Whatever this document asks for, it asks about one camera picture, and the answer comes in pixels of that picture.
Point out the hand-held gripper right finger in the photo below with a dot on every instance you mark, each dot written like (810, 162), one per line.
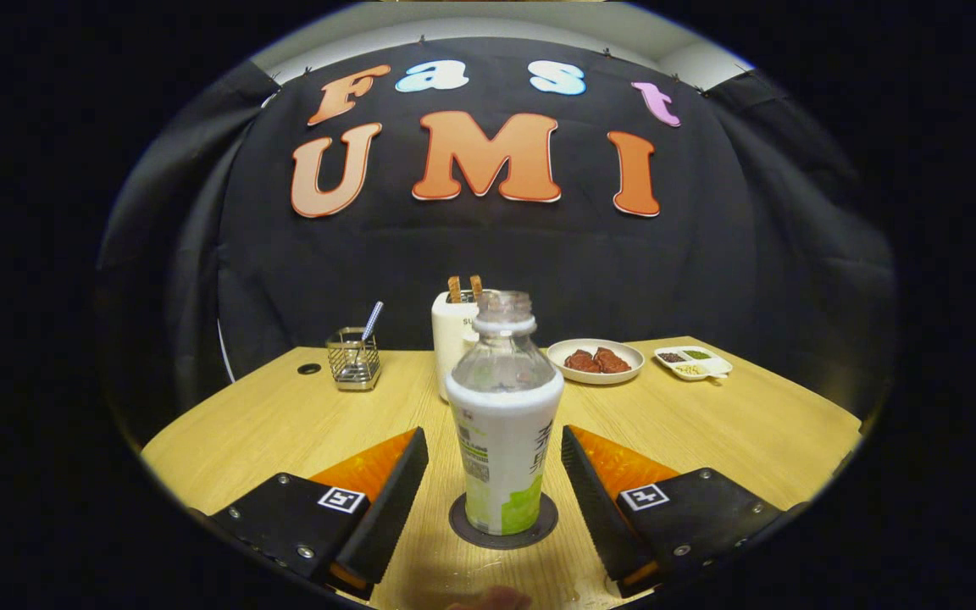
(598, 508)

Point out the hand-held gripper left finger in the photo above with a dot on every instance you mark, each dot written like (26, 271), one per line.
(386, 508)

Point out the dark brown round coaster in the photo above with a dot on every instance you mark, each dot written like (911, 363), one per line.
(542, 529)

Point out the clear juice bottle white label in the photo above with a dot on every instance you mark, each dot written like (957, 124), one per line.
(505, 440)

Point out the white round plate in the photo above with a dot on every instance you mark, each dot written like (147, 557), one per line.
(594, 379)

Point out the wooden table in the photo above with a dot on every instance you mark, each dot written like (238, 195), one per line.
(285, 424)

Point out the brown meat piece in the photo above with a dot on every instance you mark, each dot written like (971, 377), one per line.
(579, 362)
(613, 362)

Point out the white toaster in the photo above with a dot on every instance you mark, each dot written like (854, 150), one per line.
(450, 343)

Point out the white divided dish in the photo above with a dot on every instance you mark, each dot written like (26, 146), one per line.
(712, 367)

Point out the metal spoon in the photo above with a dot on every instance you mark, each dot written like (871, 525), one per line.
(372, 318)

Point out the toast slice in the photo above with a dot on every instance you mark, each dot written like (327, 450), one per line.
(476, 286)
(454, 290)

